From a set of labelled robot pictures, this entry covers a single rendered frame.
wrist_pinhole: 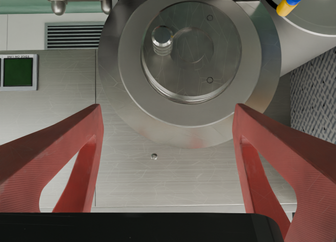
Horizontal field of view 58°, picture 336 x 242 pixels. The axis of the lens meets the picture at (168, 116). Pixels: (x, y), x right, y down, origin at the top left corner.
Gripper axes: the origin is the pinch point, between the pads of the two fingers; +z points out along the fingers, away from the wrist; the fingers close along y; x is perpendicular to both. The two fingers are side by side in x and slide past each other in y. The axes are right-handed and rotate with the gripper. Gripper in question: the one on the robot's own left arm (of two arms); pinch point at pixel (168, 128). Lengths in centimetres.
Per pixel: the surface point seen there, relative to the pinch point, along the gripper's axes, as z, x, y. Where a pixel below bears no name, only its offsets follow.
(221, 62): 10.6, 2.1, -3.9
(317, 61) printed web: 26.5, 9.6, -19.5
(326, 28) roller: 14.5, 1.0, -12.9
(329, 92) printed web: 21.6, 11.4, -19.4
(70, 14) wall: 291, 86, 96
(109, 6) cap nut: 49, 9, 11
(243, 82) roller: 11.2, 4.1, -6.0
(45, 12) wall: 292, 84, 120
